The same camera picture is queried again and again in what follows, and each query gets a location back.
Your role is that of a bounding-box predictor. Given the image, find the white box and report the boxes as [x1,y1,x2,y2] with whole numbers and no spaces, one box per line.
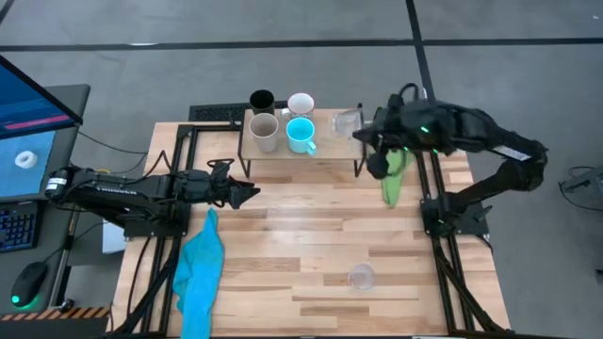
[102,219,127,255]

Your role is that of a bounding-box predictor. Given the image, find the computer monitor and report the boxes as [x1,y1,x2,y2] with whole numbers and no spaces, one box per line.
[0,55,85,141]

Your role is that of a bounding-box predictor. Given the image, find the grey side desk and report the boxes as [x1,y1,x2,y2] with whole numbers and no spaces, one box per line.
[0,84,114,316]

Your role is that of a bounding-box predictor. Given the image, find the beige cup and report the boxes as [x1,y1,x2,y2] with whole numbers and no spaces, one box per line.
[248,112,281,153]

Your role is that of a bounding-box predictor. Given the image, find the black aluminium frame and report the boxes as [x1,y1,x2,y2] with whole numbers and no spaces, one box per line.
[107,120,514,339]

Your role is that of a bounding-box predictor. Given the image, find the white tape roll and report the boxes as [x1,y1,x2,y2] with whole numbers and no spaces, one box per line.
[14,150,39,170]

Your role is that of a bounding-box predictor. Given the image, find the wooden shelf with black legs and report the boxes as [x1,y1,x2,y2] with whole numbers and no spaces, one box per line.
[237,107,368,180]

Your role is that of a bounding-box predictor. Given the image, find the black floor equipment with cables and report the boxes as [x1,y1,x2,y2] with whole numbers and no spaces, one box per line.
[558,164,603,212]

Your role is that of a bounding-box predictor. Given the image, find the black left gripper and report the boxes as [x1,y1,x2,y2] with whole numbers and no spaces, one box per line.
[181,162,262,211]

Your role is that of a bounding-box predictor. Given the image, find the green cloth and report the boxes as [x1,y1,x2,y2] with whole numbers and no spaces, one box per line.
[380,148,416,209]

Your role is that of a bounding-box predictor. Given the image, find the blue cloth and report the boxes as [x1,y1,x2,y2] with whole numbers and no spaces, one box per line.
[171,208,226,339]

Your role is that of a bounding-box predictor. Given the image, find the black perforated mat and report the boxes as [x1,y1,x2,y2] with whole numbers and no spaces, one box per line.
[187,100,289,123]

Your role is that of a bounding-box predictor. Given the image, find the black keyboard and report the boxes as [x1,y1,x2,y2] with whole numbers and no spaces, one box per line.
[0,200,41,254]

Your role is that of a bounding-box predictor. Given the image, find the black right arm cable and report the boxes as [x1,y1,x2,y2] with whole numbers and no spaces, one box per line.
[397,82,424,103]

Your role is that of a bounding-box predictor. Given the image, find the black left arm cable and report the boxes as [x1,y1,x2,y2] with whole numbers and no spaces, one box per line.
[77,130,150,175]

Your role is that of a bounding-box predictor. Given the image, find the black yellow hazard strip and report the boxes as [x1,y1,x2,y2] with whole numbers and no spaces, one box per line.
[0,306,112,323]

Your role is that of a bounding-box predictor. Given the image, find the clear glass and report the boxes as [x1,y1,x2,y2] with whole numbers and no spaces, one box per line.
[329,108,365,140]
[347,262,377,291]

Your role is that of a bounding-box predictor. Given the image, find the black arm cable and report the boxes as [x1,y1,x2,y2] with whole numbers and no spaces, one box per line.
[77,130,150,175]
[397,82,424,103]

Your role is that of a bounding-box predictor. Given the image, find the grey patterned white mug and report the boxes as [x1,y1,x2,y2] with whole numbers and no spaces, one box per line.
[280,91,316,120]

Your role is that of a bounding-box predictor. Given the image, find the black computer mouse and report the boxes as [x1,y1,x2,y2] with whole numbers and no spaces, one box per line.
[9,261,50,311]

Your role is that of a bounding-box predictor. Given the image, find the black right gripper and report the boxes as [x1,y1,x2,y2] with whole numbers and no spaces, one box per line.
[351,96,428,180]

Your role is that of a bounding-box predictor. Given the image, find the black cup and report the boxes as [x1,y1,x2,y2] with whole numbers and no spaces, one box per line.
[249,89,276,117]

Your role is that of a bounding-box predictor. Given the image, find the teal mug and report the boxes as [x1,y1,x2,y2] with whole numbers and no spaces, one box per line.
[285,117,318,157]

